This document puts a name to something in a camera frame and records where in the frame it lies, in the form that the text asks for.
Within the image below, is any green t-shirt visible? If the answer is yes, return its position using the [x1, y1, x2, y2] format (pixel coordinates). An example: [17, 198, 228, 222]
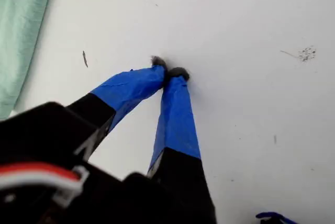
[0, 0, 57, 120]

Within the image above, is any red white servo wire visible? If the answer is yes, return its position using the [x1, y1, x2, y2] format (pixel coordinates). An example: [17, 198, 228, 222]
[0, 163, 90, 209]

